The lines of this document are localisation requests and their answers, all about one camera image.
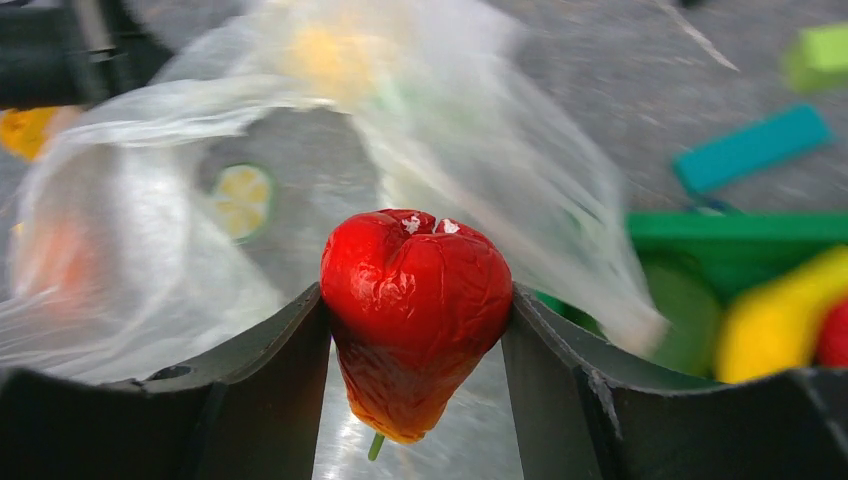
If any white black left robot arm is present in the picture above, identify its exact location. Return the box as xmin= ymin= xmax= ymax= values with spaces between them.
xmin=1 ymin=1 xmax=174 ymax=110

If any lime green small cube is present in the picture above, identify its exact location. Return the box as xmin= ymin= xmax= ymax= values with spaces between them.
xmin=783 ymin=22 xmax=847 ymax=94

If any clear plastic bag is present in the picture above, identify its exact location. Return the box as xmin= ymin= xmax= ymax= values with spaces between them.
xmin=1 ymin=1 xmax=669 ymax=384

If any red strawberry fruit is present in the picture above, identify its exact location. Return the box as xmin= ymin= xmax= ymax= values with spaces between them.
xmin=816 ymin=300 xmax=847 ymax=367

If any single yellow banana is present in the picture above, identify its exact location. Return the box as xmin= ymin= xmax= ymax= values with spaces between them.
xmin=713 ymin=245 xmax=847 ymax=384

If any orange fruit in bag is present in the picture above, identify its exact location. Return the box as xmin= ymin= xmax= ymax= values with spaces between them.
xmin=281 ymin=26 xmax=396 ymax=104

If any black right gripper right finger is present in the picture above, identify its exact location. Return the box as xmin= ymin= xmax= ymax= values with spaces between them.
xmin=502 ymin=287 xmax=847 ymax=479

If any green plastic tray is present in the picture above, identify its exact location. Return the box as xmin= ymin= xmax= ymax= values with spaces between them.
xmin=536 ymin=210 xmax=848 ymax=319

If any red heart shaped fruit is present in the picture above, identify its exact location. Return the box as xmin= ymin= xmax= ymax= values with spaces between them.
xmin=320 ymin=209 xmax=513 ymax=460

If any teal long toy block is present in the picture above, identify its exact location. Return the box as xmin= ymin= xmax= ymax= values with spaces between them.
xmin=672 ymin=104 xmax=834 ymax=195

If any lime slice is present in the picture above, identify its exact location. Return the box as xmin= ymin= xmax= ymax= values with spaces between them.
xmin=209 ymin=163 xmax=276 ymax=243

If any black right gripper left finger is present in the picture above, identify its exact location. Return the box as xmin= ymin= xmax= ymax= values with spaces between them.
xmin=1 ymin=286 xmax=330 ymax=479

